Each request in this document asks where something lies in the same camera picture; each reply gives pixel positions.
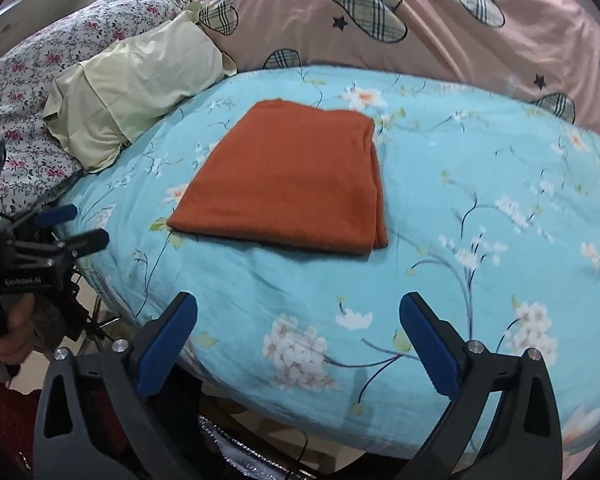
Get cream pillow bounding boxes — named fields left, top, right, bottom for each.
left=42, top=2, right=239, bottom=174

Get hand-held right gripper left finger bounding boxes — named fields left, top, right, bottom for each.
left=32, top=291, right=201, bottom=480

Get pink quilt with plaid hearts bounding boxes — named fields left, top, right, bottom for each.
left=190, top=0, right=600, bottom=152

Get blue floral bedsheet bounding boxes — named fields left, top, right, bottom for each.
left=55, top=62, right=600, bottom=461

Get shiny silver sheet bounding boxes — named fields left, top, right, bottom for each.
left=195, top=412, right=303, bottom=480

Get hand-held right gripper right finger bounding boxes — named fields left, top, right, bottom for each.
left=399, top=291, right=565, bottom=480

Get person's left hand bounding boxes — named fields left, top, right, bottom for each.
left=0, top=292, right=57, bottom=377

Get black cable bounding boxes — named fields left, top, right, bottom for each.
left=77, top=310, right=123, bottom=343

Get orange knitted sweater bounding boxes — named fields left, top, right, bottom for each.
left=166, top=100, right=391, bottom=258

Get person's red fleece clothing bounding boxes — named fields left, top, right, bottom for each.
left=0, top=380, right=112, bottom=480

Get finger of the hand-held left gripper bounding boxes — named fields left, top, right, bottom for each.
left=10, top=204, right=80, bottom=235
left=55, top=229, right=111, bottom=262

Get white quilt with pink flowers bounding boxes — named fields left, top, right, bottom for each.
left=0, top=0, right=217, bottom=221

